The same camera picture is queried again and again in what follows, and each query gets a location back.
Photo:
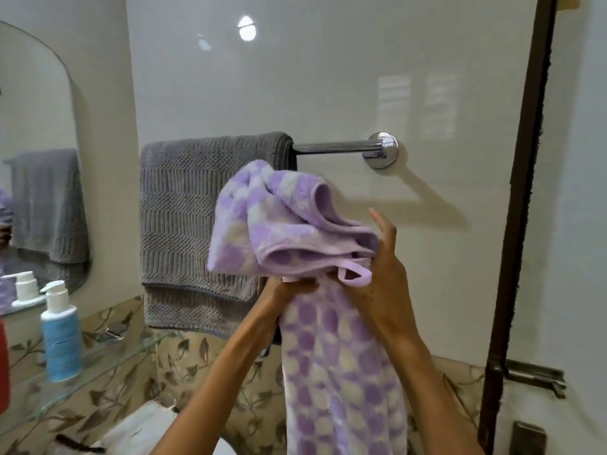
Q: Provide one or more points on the person's right forearm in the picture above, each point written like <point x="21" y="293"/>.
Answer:
<point x="436" y="402"/>

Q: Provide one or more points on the rounded wall mirror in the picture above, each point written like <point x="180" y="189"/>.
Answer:
<point x="38" y="89"/>

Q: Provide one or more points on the white wash basin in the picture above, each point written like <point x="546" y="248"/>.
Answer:
<point x="137" y="431"/>

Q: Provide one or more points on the person's left hand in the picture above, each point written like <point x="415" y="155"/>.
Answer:
<point x="277" y="296"/>

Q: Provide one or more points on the red shampoo bottle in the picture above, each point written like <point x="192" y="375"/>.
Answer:
<point x="4" y="369"/>

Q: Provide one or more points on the grey ribbed towel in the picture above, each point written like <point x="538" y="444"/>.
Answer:
<point x="180" y="222"/>

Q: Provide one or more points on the glass wall shelf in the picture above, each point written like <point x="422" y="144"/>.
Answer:
<point x="109" y="355"/>

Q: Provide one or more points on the white door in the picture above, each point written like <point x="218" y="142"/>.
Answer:
<point x="578" y="232"/>

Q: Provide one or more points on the purple dotted towel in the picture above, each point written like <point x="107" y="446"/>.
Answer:
<point x="332" y="374"/>

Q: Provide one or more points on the person's left forearm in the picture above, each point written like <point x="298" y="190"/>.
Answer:
<point x="213" y="402"/>

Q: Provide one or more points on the metal door latch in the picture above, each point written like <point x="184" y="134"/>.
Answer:
<point x="536" y="374"/>

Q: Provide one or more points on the blue white pump bottle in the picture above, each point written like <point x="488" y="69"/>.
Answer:
<point x="61" y="345"/>

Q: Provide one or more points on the person's right hand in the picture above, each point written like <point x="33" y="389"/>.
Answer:
<point x="391" y="293"/>

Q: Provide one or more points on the chrome towel bar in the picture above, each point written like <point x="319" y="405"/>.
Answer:
<point x="332" y="147"/>

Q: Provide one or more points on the chrome shelf bracket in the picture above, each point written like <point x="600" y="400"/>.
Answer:
<point x="114" y="332"/>

